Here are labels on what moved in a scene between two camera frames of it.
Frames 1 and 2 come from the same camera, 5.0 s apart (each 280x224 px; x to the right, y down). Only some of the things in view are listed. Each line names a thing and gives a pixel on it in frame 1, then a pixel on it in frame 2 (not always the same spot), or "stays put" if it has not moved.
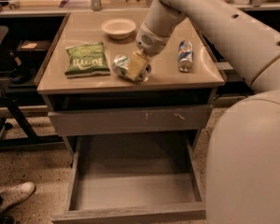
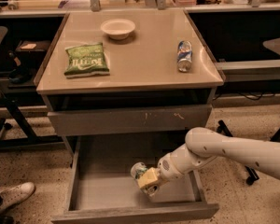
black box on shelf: [33, 49] stays put
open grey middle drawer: [147, 178] stays put
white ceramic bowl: [119, 28] stays put
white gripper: [151, 43] → [166, 168]
